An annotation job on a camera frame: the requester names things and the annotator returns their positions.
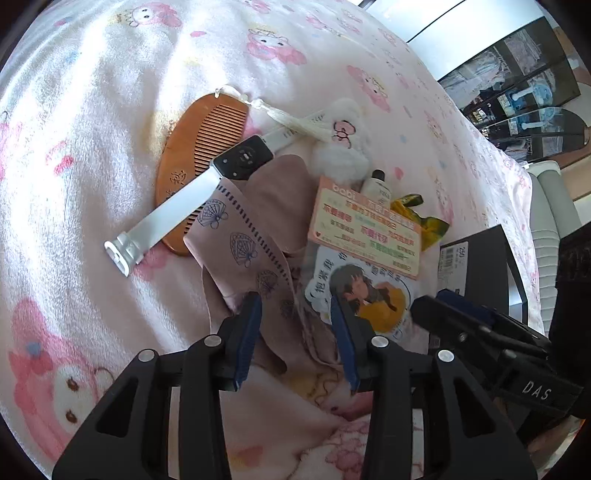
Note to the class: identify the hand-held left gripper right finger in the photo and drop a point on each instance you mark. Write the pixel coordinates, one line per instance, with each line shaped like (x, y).
(344, 341)

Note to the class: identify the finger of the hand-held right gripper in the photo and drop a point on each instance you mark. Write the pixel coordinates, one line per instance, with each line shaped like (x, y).
(461, 327)
(466, 304)

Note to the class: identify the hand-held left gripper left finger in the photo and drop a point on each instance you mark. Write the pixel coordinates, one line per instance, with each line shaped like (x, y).
(247, 341)

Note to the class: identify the black cardboard box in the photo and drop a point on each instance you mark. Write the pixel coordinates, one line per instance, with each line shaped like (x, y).
(485, 258)

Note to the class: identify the cartoon girl sticker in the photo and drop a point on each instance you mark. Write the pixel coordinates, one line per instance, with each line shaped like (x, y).
(369, 286)

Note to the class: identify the green yellow snack packet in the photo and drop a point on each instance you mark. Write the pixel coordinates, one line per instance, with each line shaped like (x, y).
(431, 228)

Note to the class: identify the pink printed card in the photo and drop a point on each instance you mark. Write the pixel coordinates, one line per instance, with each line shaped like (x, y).
(360, 226)

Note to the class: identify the pink shell-print scarf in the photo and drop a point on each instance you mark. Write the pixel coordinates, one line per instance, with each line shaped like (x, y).
(240, 221)

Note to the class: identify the small white bottle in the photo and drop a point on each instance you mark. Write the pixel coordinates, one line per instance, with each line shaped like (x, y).
(376, 189)

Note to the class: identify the white plush hair clip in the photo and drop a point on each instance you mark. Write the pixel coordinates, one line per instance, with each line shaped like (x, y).
(339, 157)

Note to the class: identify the wooden comb with tassel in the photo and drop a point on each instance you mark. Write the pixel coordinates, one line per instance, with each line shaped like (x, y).
(184, 138)

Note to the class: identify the grey padded headboard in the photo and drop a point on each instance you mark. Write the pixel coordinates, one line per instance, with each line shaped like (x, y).
(549, 207)

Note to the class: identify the dark glass display cabinet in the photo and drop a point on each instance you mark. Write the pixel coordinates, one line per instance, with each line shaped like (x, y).
(531, 92)

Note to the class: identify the pink cartoon printed blanket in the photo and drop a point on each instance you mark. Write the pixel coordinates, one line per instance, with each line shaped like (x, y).
(92, 92)

